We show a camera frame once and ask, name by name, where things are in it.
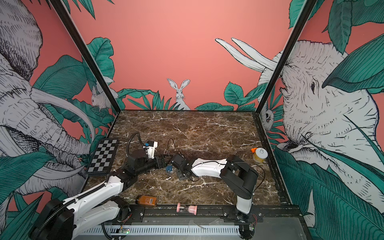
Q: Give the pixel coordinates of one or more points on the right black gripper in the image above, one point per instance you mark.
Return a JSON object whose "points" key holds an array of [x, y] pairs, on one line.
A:
{"points": [[180, 177]]}

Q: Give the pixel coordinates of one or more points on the blue padlock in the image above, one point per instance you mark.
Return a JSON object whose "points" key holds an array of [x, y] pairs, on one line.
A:
{"points": [[169, 169]]}

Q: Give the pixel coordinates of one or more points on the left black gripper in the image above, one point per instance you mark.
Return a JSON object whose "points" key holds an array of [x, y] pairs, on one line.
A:
{"points": [[162, 160]]}

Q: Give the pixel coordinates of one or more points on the amber brown bottle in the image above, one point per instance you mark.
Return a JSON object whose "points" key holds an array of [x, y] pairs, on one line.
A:
{"points": [[147, 201]]}

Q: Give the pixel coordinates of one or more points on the black mounting rail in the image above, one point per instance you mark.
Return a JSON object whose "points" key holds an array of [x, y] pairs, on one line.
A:
{"points": [[228, 213]]}

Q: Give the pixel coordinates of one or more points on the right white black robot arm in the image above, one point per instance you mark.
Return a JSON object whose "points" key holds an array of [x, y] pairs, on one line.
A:
{"points": [[239, 176]]}

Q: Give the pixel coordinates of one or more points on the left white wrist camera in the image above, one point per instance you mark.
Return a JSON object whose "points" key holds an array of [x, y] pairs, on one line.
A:
{"points": [[150, 148]]}

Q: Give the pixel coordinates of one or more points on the left black frame post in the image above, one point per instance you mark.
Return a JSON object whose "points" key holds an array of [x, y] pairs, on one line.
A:
{"points": [[67, 21]]}

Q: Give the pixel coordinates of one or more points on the right black frame post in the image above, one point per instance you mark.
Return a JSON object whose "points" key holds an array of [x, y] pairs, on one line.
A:
{"points": [[299, 25]]}

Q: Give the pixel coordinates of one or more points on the pink hourglass timer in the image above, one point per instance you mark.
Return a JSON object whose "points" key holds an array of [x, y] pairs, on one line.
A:
{"points": [[190, 209]]}

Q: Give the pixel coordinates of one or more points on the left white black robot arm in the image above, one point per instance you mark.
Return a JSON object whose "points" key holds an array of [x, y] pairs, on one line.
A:
{"points": [[66, 219]]}

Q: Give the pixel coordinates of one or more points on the white perforated strip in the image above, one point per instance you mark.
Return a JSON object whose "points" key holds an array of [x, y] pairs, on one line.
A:
{"points": [[179, 230]]}

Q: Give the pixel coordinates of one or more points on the black white checkerboard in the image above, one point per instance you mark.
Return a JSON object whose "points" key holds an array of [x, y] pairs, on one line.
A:
{"points": [[103, 158]]}

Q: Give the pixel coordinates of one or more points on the black frame post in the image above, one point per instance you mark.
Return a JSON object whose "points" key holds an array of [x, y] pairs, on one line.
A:
{"points": [[67, 21], [299, 25]]}

